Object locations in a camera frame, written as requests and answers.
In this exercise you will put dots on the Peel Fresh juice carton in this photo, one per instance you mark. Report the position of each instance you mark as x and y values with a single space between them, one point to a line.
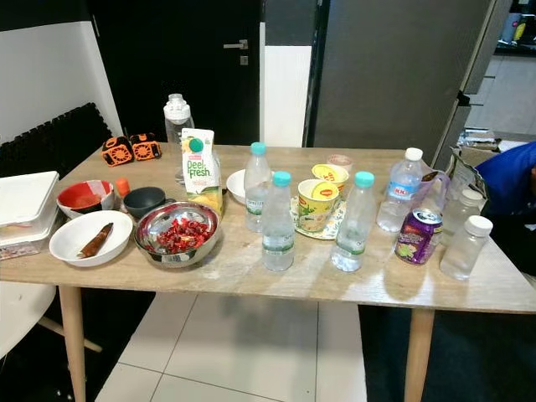
201 172

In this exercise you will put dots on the yellow Maggi noodle cup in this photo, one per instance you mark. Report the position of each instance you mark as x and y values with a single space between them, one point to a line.
316 208
330 174

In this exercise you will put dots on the orange and black device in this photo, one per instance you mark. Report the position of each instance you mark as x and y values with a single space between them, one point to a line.
116 152
146 146

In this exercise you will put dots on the clear shaker bottle white lid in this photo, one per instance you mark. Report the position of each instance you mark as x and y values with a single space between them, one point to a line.
177 126

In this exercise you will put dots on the white lidded container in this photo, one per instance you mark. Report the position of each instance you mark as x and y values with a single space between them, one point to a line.
25 201

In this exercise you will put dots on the person in blue shirt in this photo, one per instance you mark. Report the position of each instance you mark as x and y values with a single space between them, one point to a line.
511 176

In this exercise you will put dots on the wooden table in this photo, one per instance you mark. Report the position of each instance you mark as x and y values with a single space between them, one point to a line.
301 280

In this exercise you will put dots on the black bowl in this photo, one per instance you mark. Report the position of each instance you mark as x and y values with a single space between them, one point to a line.
144 203

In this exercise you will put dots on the black door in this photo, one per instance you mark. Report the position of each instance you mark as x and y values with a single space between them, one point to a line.
176 59

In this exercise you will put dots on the water bottle teal cap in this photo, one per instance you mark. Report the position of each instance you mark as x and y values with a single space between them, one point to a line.
352 226
256 188
277 226

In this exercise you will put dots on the purple drink can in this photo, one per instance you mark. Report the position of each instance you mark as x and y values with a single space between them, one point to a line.
419 239

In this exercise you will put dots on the grey fridge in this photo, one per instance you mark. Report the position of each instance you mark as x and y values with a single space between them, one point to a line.
394 75

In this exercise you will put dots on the white plastic chair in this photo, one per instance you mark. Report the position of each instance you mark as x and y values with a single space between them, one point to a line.
21 318

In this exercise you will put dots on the steel bowl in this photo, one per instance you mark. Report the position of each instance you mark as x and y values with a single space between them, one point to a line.
145 243

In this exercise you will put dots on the clear bottle white cap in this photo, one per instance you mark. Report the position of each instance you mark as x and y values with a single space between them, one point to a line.
465 247
467 213

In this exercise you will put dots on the wide white bowl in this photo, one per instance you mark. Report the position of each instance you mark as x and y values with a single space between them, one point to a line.
71 247

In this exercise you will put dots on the red and white bowl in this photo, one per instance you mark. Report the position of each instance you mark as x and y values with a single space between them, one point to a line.
84 199

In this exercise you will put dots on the black acoustic foam panel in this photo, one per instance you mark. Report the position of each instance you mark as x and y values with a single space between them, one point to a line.
50 138

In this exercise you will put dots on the brown food stick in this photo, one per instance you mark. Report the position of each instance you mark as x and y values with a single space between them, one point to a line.
95 241

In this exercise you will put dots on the small pink bowl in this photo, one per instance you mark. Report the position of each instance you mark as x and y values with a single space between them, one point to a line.
339 161

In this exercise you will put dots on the white ceramic bowl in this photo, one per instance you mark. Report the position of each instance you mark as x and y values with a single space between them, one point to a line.
236 186

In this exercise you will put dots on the water bottle white cap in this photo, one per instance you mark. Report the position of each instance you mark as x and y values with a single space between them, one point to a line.
400 191

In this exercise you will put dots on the small orange-capped bottle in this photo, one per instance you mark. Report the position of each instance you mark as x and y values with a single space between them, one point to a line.
122 187

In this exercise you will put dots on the black floor mat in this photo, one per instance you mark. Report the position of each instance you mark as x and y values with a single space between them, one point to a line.
477 360

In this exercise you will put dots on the translucent purple jug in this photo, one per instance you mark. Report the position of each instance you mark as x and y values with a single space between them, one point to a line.
435 188

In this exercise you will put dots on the red wrapped candies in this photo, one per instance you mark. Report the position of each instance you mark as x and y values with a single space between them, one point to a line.
182 236

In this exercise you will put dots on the patterned plate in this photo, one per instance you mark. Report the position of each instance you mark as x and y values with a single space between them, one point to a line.
327 234

